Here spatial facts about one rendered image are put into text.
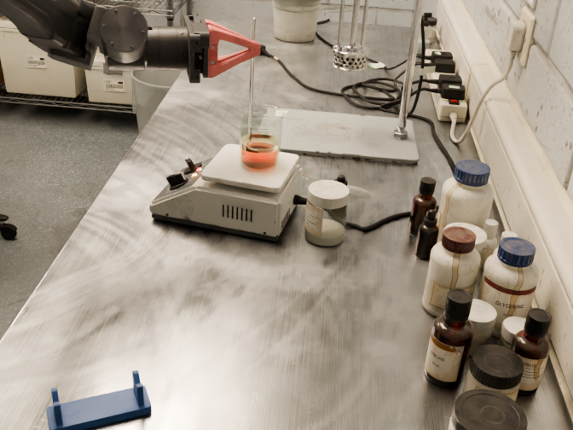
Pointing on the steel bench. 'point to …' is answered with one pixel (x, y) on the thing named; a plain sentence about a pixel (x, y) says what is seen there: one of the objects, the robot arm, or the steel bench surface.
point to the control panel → (187, 183)
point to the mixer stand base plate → (347, 136)
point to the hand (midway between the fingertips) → (253, 49)
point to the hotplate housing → (232, 207)
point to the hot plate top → (221, 171)
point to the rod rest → (99, 408)
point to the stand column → (409, 71)
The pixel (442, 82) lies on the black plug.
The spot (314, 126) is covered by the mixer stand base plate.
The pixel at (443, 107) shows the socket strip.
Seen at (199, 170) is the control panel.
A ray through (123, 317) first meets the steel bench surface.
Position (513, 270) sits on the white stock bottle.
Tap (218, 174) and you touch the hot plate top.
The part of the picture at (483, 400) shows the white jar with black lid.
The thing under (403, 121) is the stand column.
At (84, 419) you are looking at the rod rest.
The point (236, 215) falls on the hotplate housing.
